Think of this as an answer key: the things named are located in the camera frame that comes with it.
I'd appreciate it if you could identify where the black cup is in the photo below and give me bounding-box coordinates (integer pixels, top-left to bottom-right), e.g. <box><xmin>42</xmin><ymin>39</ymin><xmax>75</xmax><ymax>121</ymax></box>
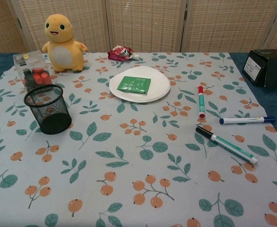
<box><xmin>24</xmin><ymin>84</ymin><xmax>72</xmax><ymax>135</ymax></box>

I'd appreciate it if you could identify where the clear box with red caps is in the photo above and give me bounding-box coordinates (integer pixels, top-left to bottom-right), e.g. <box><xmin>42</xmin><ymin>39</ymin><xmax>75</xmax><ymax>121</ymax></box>
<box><xmin>12</xmin><ymin>50</ymin><xmax>56</xmax><ymax>94</ymax></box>

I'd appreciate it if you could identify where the yellow plush dinosaur toy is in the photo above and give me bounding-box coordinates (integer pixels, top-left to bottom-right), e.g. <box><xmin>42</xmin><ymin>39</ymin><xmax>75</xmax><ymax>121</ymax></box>
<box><xmin>42</xmin><ymin>13</ymin><xmax>89</xmax><ymax>73</ymax></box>

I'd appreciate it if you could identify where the black capped green marker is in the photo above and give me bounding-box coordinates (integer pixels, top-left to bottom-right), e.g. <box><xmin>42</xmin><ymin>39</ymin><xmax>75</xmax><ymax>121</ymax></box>
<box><xmin>195</xmin><ymin>125</ymin><xmax>258</xmax><ymax>165</ymax></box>

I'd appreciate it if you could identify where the red snack packet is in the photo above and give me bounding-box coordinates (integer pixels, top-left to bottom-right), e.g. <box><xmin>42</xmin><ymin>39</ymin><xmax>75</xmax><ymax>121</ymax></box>
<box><xmin>107</xmin><ymin>45</ymin><xmax>140</xmax><ymax>62</ymax></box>

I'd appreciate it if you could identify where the green foil sachet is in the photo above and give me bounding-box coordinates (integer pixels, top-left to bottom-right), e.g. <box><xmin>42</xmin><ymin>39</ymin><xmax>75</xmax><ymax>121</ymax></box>
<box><xmin>116</xmin><ymin>76</ymin><xmax>152</xmax><ymax>95</ymax></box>

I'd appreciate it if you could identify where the blue capped whiteboard marker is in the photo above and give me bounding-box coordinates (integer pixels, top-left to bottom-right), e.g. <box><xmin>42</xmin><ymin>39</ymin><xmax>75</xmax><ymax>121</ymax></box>
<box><xmin>219</xmin><ymin>116</ymin><xmax>276</xmax><ymax>125</ymax></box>

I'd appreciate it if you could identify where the red capped green marker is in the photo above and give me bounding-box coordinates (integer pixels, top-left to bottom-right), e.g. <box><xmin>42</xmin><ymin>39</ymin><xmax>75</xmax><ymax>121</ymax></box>
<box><xmin>197</xmin><ymin>85</ymin><xmax>206</xmax><ymax>119</ymax></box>

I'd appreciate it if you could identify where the black cardboard box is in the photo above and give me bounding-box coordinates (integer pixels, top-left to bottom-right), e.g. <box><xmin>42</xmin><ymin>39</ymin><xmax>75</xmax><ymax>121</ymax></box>
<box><xmin>241</xmin><ymin>49</ymin><xmax>277</xmax><ymax>87</ymax></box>

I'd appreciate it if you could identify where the white paper plate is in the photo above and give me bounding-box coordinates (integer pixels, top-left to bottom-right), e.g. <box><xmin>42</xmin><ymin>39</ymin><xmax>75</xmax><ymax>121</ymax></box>
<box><xmin>109</xmin><ymin>66</ymin><xmax>171</xmax><ymax>104</ymax></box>

